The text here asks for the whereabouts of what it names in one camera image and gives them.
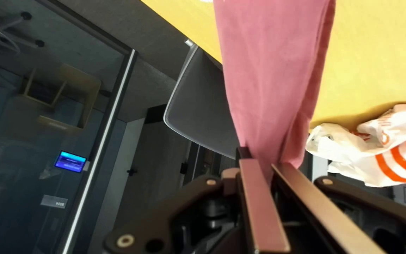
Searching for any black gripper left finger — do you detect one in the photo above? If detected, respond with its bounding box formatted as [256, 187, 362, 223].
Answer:
[236, 145, 293, 254]

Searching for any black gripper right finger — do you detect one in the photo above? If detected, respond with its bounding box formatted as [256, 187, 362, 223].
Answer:
[269, 160, 375, 254]

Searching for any pink shirt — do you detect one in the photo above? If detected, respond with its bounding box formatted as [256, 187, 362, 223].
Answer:
[211, 0, 336, 180]

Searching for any white and orange plastic bag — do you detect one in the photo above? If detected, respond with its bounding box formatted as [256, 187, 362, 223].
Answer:
[304, 101, 406, 189]

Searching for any grey chair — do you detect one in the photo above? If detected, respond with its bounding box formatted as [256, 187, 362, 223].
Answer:
[162, 43, 241, 162]

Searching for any blue wall display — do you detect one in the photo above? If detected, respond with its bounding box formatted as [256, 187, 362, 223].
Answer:
[53, 149, 88, 175]

